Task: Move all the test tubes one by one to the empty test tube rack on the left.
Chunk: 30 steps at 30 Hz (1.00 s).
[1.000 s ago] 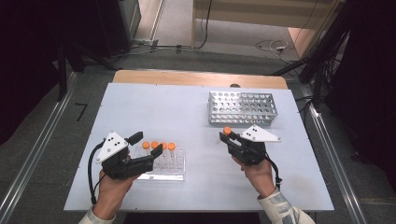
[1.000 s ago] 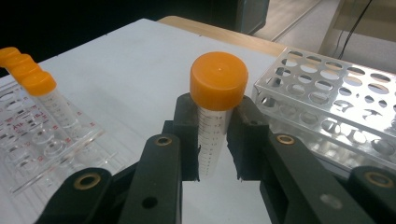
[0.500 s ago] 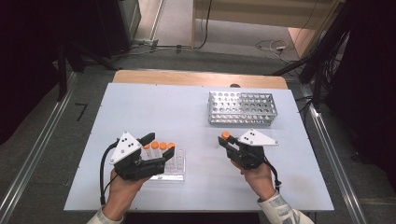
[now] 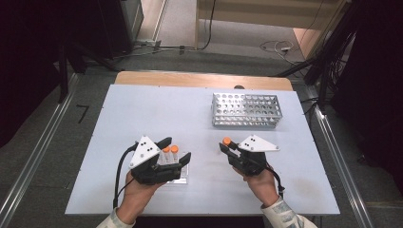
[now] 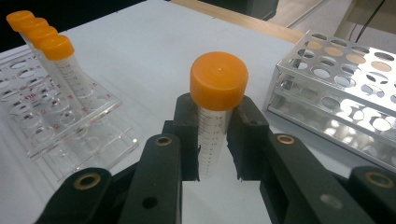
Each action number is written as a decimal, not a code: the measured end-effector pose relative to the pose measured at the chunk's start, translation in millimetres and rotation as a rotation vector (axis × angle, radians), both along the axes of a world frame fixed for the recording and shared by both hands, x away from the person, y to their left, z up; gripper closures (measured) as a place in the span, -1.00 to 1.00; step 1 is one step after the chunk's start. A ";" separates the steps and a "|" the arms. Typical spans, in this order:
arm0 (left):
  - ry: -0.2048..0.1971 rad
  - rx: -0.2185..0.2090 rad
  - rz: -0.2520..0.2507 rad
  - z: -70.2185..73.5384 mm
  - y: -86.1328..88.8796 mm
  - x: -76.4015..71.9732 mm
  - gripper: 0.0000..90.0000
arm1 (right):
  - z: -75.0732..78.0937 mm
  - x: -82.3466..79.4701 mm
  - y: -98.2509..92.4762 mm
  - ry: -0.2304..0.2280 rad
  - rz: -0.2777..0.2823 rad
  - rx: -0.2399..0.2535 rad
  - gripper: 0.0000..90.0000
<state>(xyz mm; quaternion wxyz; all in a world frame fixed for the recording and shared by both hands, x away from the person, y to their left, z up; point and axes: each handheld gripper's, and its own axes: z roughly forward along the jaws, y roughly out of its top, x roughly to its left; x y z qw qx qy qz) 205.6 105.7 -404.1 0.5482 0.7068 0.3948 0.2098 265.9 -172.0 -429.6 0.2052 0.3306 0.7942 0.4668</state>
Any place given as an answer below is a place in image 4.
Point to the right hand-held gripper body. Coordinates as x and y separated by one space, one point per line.
250 160

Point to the dark cabinet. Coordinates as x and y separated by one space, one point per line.
117 25

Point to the grey power strip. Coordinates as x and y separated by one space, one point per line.
147 42

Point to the person's right hand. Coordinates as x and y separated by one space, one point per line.
261 186

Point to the black metal stand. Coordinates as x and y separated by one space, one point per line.
63 72
323 63

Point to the dark curtain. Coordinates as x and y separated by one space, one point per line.
377 79
25 63

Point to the light wooden furniture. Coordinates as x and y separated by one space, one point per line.
269 14

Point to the person's left hand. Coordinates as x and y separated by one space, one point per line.
138 199

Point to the orange-capped clear tube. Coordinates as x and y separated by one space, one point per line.
166 150
174 148
226 141

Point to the perforated metal tube rack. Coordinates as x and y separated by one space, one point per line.
247 110

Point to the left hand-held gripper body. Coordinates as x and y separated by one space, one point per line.
145 161

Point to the clear plastic tube rack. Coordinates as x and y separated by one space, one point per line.
185 175

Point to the aluminium floor rail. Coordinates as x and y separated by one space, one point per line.
342 152
38 152

